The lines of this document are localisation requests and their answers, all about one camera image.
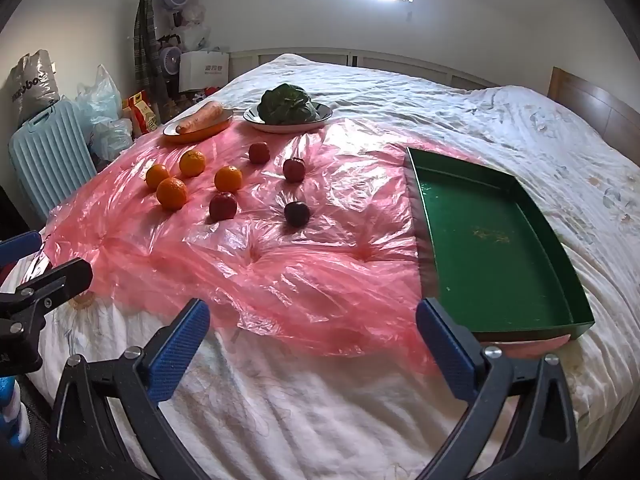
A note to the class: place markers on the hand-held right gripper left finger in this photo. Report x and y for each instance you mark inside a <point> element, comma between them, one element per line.
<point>177,352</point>

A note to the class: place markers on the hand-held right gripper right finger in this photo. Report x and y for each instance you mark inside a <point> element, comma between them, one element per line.
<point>447,355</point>

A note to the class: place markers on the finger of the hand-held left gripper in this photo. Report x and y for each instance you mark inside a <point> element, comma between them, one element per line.
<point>60,280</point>
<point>17,249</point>

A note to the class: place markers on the green tray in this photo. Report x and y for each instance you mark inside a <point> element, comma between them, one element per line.
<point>490,250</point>

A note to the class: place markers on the orange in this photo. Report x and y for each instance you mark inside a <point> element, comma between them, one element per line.
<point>192,163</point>
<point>158,175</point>
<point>172,193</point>
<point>228,178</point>

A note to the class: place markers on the dark red apple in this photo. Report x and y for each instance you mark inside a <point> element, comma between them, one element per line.
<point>297,213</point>

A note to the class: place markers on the light blue suitcase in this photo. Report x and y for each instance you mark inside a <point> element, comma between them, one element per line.
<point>50,160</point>

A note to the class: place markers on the pink plastic sheet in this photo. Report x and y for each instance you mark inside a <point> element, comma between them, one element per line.
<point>300,280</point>

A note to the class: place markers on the crumpled clear plastic bag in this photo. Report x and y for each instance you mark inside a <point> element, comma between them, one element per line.
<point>111,137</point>

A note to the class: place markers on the grey printed bag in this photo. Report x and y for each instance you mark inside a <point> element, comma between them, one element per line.
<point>32,85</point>

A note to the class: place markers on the clear bluish plastic bag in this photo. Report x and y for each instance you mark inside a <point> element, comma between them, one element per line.
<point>100,92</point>

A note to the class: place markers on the yellow red rice bag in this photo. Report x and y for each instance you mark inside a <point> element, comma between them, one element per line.
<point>142,112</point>

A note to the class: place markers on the orange rimmed plate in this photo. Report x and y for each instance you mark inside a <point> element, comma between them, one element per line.
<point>212,131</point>

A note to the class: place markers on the carrot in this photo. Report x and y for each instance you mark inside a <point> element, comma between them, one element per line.
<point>200,115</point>

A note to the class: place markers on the plaid scarf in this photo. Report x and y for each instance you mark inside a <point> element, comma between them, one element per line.
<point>146,50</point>

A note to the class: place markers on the white plate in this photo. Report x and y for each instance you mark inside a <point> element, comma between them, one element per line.
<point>254,121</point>

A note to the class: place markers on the green leafy vegetable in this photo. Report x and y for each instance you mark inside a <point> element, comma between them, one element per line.
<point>287,105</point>

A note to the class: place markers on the white plastic bag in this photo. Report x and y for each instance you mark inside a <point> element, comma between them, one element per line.
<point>195,27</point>

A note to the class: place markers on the wooden headboard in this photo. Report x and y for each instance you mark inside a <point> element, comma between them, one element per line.
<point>595,105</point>

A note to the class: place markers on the white panelled board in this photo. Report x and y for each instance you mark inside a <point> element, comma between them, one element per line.
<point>300,56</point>

